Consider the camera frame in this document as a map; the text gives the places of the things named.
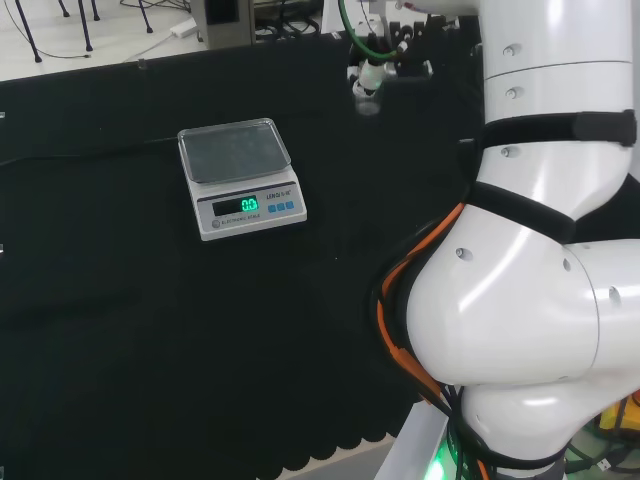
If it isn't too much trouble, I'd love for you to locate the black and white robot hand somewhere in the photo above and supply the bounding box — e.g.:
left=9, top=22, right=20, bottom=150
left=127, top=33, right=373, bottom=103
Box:
left=347, top=15, right=436, bottom=101

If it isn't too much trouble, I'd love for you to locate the small clear glass beaker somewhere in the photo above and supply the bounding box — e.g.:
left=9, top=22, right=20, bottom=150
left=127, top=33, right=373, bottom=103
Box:
left=354, top=91, right=384, bottom=117

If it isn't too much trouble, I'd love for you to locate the white electronic balance steel pan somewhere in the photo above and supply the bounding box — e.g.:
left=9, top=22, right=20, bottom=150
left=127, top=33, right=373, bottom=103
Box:
left=176, top=117, right=309, bottom=243

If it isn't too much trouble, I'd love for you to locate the black tripod leg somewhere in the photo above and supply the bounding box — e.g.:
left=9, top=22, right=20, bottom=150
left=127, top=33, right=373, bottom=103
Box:
left=78, top=0, right=95, bottom=52
left=13, top=0, right=43, bottom=64

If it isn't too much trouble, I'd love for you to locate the black bench cloth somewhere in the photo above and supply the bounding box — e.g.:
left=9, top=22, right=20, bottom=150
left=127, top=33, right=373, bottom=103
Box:
left=0, top=14, right=484, bottom=480

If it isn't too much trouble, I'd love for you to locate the yellow stop button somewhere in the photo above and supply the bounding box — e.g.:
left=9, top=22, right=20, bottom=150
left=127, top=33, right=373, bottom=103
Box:
left=597, top=387, right=640, bottom=432

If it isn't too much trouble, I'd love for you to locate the green cable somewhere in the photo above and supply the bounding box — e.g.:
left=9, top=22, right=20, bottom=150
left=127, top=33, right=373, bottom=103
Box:
left=338, top=0, right=397, bottom=64

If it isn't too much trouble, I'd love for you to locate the orange cable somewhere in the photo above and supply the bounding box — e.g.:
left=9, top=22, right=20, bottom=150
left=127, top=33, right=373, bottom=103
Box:
left=376, top=203, right=464, bottom=407

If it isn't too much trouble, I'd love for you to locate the black balance power cable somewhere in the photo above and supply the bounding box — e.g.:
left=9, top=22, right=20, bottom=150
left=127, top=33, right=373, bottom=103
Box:
left=0, top=138, right=182, bottom=169

